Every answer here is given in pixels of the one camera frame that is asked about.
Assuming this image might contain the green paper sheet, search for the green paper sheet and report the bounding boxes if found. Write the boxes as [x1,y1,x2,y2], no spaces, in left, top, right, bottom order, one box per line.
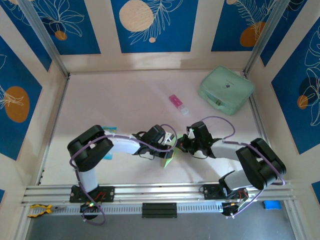
[161,134,185,169]

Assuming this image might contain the aluminium side rail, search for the aluminium side rail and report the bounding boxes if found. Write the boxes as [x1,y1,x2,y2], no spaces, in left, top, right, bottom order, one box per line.
[36,74,71,186]
[242,71,280,180]

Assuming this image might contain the aluminium frame post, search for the aluminium frame post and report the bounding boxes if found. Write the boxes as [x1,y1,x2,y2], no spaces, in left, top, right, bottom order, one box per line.
[242,0,294,76]
[17,0,71,79]

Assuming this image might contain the small blue block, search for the small blue block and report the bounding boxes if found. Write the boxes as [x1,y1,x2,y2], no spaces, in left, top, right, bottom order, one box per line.
[262,199,282,211]

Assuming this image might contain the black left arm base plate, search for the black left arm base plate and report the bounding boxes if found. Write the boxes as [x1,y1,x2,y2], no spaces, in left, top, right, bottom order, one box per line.
[69,186,116,203]

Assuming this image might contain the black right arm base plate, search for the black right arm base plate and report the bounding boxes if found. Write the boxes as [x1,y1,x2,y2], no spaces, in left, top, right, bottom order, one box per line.
[202,184,249,201]

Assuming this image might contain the blue wet wipes packet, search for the blue wet wipes packet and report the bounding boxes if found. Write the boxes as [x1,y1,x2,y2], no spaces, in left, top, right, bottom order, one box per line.
[101,125,118,161]

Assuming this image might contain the slotted grey cable duct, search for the slotted grey cable duct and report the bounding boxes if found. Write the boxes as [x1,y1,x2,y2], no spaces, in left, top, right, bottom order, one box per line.
[23,202,226,219]

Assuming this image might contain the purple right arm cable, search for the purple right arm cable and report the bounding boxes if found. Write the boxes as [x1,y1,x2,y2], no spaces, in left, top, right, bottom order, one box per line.
[198,115,287,220]

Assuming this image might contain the pink and clear small bottle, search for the pink and clear small bottle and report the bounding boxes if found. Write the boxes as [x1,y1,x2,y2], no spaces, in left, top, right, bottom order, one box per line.
[168,94,190,116]

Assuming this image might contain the black centre rail bracket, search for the black centre rail bracket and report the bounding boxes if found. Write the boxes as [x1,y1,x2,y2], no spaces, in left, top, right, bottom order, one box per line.
[141,202,178,219]

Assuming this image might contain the yellow handled pliers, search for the yellow handled pliers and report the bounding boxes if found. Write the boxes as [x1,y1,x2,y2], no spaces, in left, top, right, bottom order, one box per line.
[26,203,68,218]

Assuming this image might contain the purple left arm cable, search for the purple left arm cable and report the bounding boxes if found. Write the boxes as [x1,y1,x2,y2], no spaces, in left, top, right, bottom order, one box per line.
[69,123,178,227]

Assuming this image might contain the aluminium front rail frame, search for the aluminium front rail frame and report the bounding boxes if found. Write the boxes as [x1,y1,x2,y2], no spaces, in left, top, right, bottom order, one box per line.
[21,178,297,206]

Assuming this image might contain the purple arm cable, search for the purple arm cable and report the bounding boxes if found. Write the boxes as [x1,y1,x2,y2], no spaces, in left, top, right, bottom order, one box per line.
[69,123,178,227]
[198,115,287,220]

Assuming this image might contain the mint green zip pouch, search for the mint green zip pouch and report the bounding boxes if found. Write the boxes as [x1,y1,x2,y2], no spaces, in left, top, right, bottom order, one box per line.
[198,65,256,116]

